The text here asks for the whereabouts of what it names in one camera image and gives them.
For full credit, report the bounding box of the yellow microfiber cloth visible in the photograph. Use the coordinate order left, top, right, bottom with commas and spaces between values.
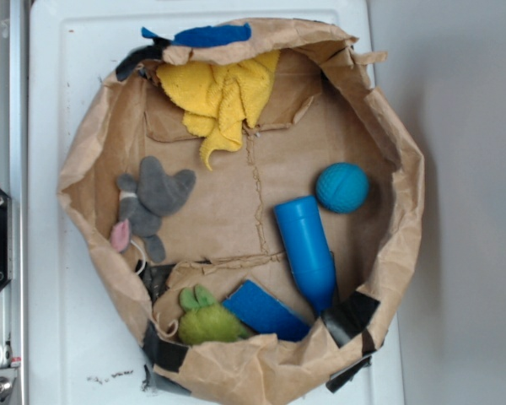
156, 51, 280, 168

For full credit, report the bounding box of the blue cloth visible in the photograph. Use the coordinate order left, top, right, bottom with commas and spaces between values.
140, 21, 253, 48

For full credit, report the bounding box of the brown paper bag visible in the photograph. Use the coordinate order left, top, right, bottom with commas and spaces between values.
58, 19, 424, 404

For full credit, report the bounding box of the blue plastic bottle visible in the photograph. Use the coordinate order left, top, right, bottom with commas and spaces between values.
274, 195, 336, 315

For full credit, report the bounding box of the blue textured ball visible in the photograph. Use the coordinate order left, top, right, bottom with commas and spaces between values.
315, 162, 369, 213

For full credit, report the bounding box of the blue sponge block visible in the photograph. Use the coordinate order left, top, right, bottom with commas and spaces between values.
223, 280, 310, 343

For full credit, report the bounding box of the grey plush mouse toy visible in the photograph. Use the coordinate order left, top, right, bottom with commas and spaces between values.
110, 156, 196, 262

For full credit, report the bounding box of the green plush toy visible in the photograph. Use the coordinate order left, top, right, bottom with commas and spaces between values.
178, 284, 250, 345

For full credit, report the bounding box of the white tray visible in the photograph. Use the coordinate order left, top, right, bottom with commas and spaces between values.
26, 0, 406, 405

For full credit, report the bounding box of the aluminium frame rail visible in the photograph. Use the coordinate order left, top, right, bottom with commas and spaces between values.
0, 1, 30, 404

